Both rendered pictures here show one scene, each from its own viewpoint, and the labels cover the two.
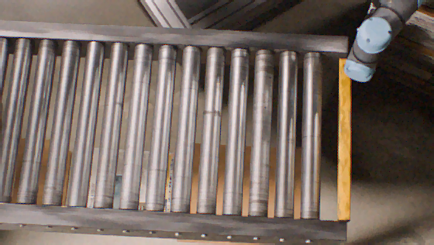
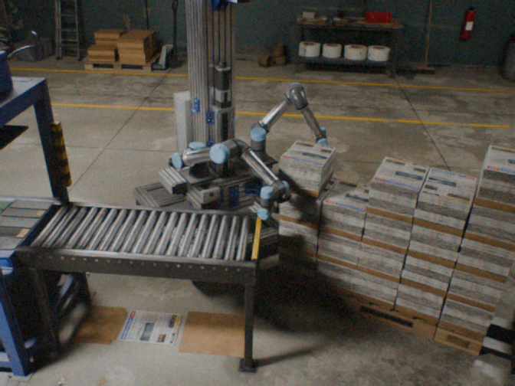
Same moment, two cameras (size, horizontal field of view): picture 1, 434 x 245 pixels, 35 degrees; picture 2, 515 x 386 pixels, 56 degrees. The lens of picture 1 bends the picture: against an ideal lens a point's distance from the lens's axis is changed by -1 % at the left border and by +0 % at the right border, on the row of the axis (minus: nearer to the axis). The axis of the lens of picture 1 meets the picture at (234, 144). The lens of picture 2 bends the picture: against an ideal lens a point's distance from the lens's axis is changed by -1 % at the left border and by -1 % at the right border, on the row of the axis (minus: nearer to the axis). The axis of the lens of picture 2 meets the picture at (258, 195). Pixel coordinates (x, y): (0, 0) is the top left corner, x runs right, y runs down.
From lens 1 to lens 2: 182 cm
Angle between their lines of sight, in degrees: 44
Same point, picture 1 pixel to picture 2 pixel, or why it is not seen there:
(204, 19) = not seen: hidden behind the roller
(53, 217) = (123, 256)
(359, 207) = (281, 341)
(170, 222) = (175, 259)
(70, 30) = (145, 207)
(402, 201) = (305, 338)
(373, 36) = (266, 190)
